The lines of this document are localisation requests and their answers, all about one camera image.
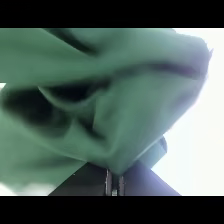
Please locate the green garment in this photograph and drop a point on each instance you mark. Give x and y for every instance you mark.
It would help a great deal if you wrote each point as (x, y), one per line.
(133, 100)

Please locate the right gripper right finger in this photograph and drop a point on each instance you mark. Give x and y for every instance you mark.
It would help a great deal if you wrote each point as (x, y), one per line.
(146, 183)

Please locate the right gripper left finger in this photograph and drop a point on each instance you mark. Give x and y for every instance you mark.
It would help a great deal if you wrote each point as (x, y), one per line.
(85, 181)

